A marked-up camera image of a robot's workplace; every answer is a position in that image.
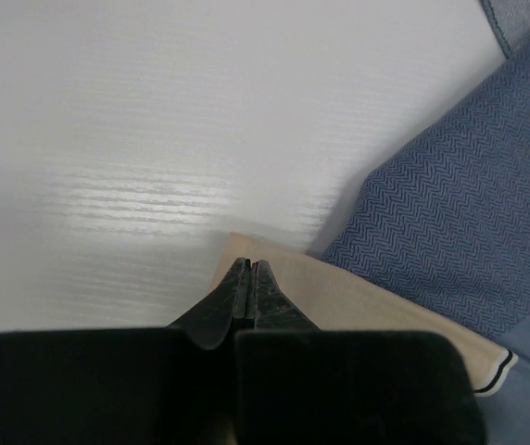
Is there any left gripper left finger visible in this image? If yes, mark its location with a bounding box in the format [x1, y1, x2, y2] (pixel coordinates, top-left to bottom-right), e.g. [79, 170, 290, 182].
[167, 258, 251, 349]

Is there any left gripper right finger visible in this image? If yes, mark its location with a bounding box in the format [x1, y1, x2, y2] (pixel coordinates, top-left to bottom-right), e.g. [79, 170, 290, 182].
[245, 261, 318, 330]

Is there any blue beige checked cloth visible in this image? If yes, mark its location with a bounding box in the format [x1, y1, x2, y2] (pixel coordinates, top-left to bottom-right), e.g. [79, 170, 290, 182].
[216, 1, 530, 444]

